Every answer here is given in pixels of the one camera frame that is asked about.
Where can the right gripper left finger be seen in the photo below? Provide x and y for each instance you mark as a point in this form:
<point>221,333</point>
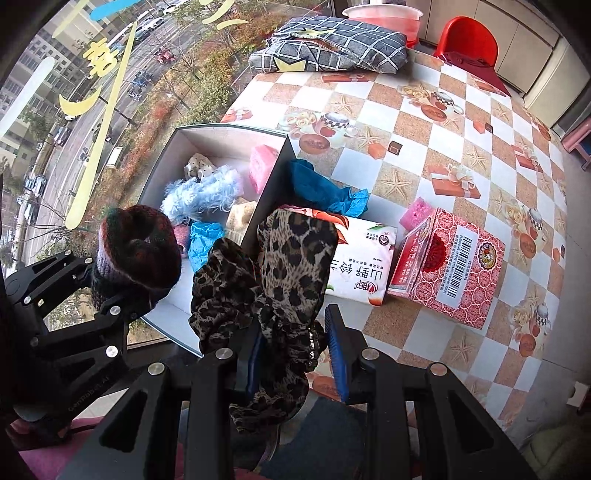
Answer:
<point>174,422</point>

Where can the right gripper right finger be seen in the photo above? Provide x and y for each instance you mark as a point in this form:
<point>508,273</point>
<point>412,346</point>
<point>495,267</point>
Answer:
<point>425,414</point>

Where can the purple striped knit hat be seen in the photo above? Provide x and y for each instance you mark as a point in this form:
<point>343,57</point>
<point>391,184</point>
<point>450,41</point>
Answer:
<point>138,258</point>

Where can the leopard print scrunchie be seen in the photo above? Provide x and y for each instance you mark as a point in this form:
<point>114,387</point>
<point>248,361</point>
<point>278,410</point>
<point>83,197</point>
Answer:
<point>282,291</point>

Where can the light blue fluffy cloth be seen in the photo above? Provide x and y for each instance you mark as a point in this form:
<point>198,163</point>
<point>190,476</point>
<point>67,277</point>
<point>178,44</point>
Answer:
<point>188,200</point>

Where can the beige fuzzy sock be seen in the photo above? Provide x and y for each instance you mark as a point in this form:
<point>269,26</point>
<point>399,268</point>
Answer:
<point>238,220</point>

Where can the cream polka dot scrunchie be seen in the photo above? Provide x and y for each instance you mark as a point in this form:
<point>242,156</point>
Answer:
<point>198,167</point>

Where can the pink sponge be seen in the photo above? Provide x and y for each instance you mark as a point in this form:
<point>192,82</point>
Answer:
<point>416,213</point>
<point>261,164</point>

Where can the person's jeans leg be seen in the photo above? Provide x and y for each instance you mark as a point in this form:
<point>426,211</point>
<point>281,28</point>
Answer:
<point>329,445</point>

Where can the red patterned tissue box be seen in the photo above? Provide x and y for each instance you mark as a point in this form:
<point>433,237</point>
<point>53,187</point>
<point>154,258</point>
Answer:
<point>451,266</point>

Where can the white peach drink carton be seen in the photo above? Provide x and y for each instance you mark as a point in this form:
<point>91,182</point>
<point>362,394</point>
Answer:
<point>362,262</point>

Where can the dark blue plastic bag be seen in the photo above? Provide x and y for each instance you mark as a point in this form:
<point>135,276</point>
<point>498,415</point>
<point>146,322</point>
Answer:
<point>313,190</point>

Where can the checkered tablecloth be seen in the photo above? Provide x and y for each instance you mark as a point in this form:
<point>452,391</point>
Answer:
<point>436,133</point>

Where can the pink plastic stool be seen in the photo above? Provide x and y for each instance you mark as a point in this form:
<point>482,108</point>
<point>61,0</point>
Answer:
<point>579,140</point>

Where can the white cabinet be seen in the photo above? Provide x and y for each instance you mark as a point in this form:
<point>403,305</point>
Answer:
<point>534,57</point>

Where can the red plastic chair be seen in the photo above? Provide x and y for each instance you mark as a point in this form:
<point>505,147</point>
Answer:
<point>470,45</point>

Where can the grey plaid pillow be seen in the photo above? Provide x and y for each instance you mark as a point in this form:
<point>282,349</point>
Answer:
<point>330,45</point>

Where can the pink plastic basin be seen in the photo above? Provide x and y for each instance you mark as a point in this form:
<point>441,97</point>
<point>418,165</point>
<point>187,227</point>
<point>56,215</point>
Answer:
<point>395,17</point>

